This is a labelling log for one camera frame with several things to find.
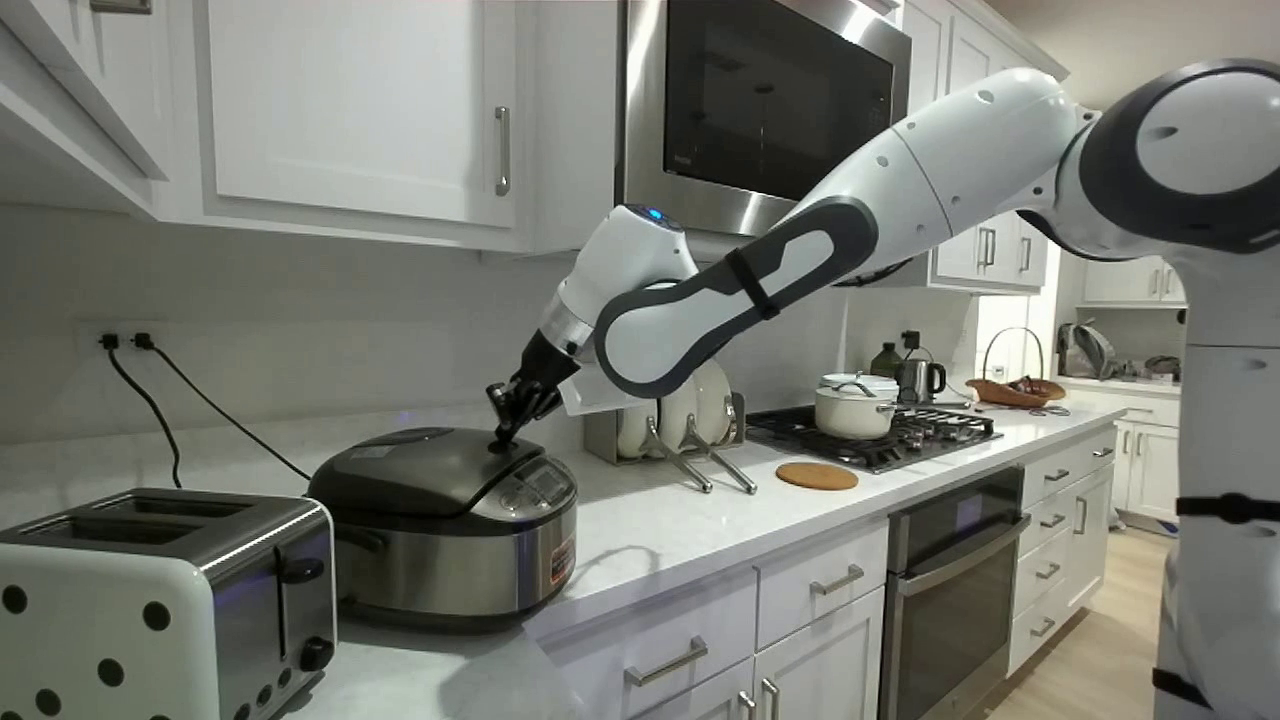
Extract white pot with lid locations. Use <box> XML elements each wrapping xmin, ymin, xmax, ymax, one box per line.
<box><xmin>814</xmin><ymin>368</ymin><xmax>905</xmax><ymax>445</ymax></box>

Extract black metal kettle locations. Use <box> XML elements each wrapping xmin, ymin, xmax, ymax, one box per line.
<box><xmin>895</xmin><ymin>327</ymin><xmax>953</xmax><ymax>413</ymax></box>

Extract white cabinet door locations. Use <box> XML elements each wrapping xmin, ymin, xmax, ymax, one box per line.
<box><xmin>195</xmin><ymin>0</ymin><xmax>526</xmax><ymax>232</ymax></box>
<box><xmin>624</xmin><ymin>655</ymin><xmax>760</xmax><ymax>720</ymax></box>
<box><xmin>757</xmin><ymin>591</ymin><xmax>894</xmax><ymax>720</ymax></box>

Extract metal drawer handle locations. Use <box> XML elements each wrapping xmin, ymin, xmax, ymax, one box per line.
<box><xmin>619</xmin><ymin>637</ymin><xmax>717</xmax><ymax>693</ymax></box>
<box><xmin>807</xmin><ymin>564</ymin><xmax>871</xmax><ymax>598</ymax></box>

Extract stainless steel oven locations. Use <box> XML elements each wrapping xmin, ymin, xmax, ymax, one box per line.
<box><xmin>882</xmin><ymin>460</ymin><xmax>1031</xmax><ymax>720</ymax></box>

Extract white distant upper cabinets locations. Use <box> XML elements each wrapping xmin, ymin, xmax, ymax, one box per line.
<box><xmin>1075</xmin><ymin>253</ymin><xmax>1187</xmax><ymax>313</ymax></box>

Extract white lower cabinet door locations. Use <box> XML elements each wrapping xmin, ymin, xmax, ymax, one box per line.
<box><xmin>624</xmin><ymin>655</ymin><xmax>760</xmax><ymax>720</ymax></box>
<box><xmin>757</xmin><ymin>591</ymin><xmax>894</xmax><ymax>720</ymax></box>

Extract stainless black rice cooker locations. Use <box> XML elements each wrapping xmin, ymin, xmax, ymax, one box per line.
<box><xmin>307</xmin><ymin>423</ymin><xmax>583</xmax><ymax>633</ymax></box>

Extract white wall outlet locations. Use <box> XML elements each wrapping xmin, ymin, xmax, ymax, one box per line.
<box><xmin>79</xmin><ymin>314</ymin><xmax>176</xmax><ymax>362</ymax></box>

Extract white upper cabinet door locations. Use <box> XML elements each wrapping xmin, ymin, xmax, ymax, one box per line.
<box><xmin>195</xmin><ymin>0</ymin><xmax>526</xmax><ymax>232</ymax></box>

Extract white polka dot toaster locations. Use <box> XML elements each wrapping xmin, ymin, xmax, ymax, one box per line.
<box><xmin>0</xmin><ymin>484</ymin><xmax>340</xmax><ymax>720</ymax></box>

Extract metal wire dish rack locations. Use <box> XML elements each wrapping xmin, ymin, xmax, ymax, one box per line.
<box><xmin>579</xmin><ymin>383</ymin><xmax>760</xmax><ymax>500</ymax></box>

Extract wicker basket with handle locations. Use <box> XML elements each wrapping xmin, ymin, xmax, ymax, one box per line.
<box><xmin>966</xmin><ymin>322</ymin><xmax>1074</xmax><ymax>413</ymax></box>

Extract white tall upper cabinets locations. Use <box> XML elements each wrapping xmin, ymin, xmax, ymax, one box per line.
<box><xmin>905</xmin><ymin>0</ymin><xmax>1074</xmax><ymax>297</ymax></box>

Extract white sink base cabinet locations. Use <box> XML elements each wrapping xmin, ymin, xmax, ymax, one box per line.
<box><xmin>1111</xmin><ymin>391</ymin><xmax>1187</xmax><ymax>531</ymax></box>

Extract round cork trivet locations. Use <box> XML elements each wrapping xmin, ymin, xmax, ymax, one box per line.
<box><xmin>774</xmin><ymin>457</ymin><xmax>866</xmax><ymax>494</ymax></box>

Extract black gas cooktop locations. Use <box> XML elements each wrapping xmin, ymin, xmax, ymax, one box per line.
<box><xmin>744</xmin><ymin>395</ymin><xmax>1004</xmax><ymax>470</ymax></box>

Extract white corner upper cabinet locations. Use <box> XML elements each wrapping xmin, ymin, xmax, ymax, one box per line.
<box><xmin>0</xmin><ymin>0</ymin><xmax>174</xmax><ymax>215</ymax></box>

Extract white plate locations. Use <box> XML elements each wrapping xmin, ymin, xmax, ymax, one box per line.
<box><xmin>686</xmin><ymin>360</ymin><xmax>739</xmax><ymax>452</ymax></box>
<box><xmin>649</xmin><ymin>383</ymin><xmax>696</xmax><ymax>452</ymax></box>

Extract thin white cord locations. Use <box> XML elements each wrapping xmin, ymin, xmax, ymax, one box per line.
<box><xmin>571</xmin><ymin>541</ymin><xmax>668</xmax><ymax>591</ymax></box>

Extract black power cable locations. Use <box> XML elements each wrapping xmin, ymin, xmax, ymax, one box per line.
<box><xmin>97</xmin><ymin>330</ymin><xmax>187</xmax><ymax>492</ymax></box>
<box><xmin>127</xmin><ymin>330</ymin><xmax>317</xmax><ymax>484</ymax></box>

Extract white drawer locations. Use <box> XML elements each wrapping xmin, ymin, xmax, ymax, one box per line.
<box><xmin>547</xmin><ymin>571</ymin><xmax>760</xmax><ymax>714</ymax></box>
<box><xmin>752</xmin><ymin>514</ymin><xmax>894</xmax><ymax>651</ymax></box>

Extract metal upper cabinet handle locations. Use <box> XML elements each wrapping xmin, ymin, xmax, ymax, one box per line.
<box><xmin>491</xmin><ymin>102</ymin><xmax>517</xmax><ymax>200</ymax></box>

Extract stainless steel microwave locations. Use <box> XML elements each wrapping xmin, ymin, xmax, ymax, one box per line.
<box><xmin>617</xmin><ymin>0</ymin><xmax>918</xmax><ymax>240</ymax></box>

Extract black strap around arm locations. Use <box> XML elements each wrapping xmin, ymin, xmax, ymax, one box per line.
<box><xmin>719</xmin><ymin>249</ymin><xmax>785</xmax><ymax>319</ymax></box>

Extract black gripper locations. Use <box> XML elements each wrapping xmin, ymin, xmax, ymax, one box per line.
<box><xmin>486</xmin><ymin>330</ymin><xmax>583</xmax><ymax>452</ymax></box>

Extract white narrow drawer cabinet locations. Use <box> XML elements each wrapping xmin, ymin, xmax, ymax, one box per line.
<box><xmin>1007</xmin><ymin>419</ymin><xmax>1120</xmax><ymax>674</ymax></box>

